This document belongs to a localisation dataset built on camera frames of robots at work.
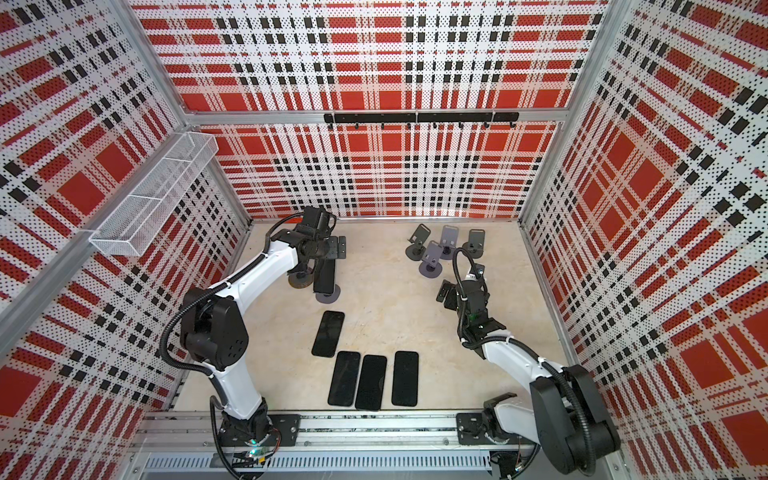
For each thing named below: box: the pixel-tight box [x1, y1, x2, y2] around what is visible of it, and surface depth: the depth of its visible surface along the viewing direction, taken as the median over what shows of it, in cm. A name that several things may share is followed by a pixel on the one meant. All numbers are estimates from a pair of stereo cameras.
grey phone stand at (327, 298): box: [315, 284, 341, 304], surface depth 100 cm
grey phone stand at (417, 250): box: [405, 223, 431, 261], surface depth 109 cm
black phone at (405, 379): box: [391, 351, 419, 407], surface depth 84 cm
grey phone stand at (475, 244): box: [462, 228, 485, 259], surface depth 109 cm
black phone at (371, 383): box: [355, 355, 387, 411], surface depth 84 cm
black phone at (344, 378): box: [328, 351, 361, 407], surface depth 84 cm
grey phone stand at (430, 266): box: [418, 240, 444, 279], surface depth 107 cm
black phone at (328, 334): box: [311, 310, 345, 358], surface depth 91 cm
